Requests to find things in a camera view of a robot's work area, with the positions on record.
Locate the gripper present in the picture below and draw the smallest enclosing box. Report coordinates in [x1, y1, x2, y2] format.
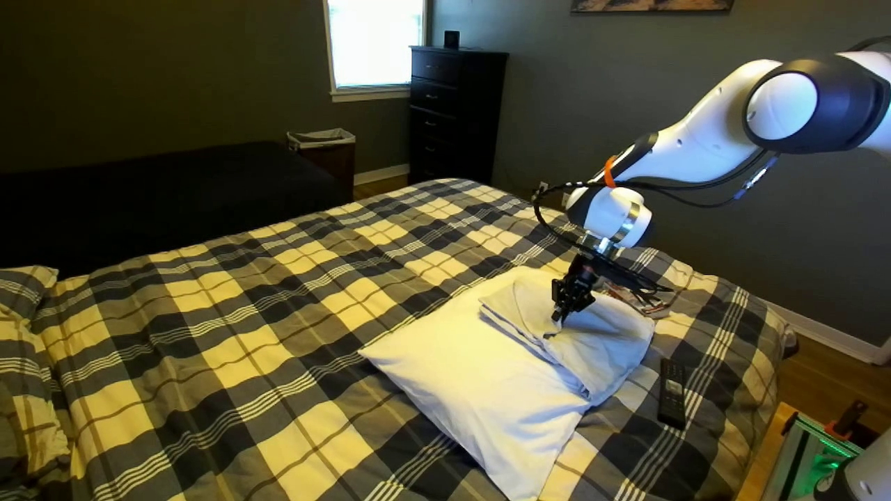
[551, 253, 604, 324]

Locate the white towel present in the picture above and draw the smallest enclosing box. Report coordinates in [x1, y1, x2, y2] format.
[478, 267, 656, 406]

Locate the white pillow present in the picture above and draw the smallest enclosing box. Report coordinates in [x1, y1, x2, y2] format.
[358, 264, 656, 501]

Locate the black remote control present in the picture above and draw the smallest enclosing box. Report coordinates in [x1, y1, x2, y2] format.
[657, 357, 689, 429]

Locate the black chest of drawers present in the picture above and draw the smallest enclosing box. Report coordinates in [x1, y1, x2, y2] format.
[408, 45, 510, 187]

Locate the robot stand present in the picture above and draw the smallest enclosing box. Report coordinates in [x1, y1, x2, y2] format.
[736, 401, 891, 501]

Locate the wastebasket with white liner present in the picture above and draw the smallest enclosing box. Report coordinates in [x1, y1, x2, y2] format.
[286, 127, 357, 202]

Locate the yellow grey plaid bedspread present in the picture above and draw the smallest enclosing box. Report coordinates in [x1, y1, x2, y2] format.
[0, 177, 798, 501]

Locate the orange black clamp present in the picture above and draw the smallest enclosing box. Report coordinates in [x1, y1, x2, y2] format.
[824, 399, 869, 440]

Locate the framed picture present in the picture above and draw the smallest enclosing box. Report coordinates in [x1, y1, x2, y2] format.
[570, 0, 736, 14]

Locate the window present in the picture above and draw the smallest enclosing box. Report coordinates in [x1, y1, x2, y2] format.
[322, 0, 433, 104]

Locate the black low couch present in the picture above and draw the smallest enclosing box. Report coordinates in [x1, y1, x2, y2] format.
[0, 141, 353, 280]

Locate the plaid pillow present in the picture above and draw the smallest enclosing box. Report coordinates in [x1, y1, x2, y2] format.
[0, 264, 73, 491]

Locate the tangle of thin cords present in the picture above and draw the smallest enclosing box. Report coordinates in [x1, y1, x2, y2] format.
[611, 284, 675, 319]

